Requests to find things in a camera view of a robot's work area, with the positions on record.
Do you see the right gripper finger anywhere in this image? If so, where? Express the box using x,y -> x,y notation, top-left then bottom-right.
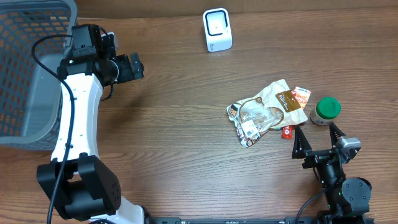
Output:
292,127 -> 312,159
329,122 -> 345,145

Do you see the red snack bar wrapper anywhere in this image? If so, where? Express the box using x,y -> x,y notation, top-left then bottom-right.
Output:
282,126 -> 293,139

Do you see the green white small bottle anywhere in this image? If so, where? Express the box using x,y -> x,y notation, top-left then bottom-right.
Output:
310,96 -> 341,126

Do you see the white brown snack bag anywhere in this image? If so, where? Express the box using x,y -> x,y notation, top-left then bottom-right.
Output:
226,79 -> 308,147

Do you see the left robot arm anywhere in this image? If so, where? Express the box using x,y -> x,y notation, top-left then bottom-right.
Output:
37,24 -> 152,224

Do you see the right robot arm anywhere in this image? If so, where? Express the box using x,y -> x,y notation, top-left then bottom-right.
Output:
292,123 -> 374,223

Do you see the white barcode scanner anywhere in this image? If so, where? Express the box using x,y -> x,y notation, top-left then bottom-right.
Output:
202,8 -> 233,52

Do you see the grey plastic mesh basket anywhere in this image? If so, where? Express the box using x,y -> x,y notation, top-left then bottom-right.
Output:
1,0 -> 78,151

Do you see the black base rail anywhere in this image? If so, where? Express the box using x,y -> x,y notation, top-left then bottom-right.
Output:
146,216 -> 376,224

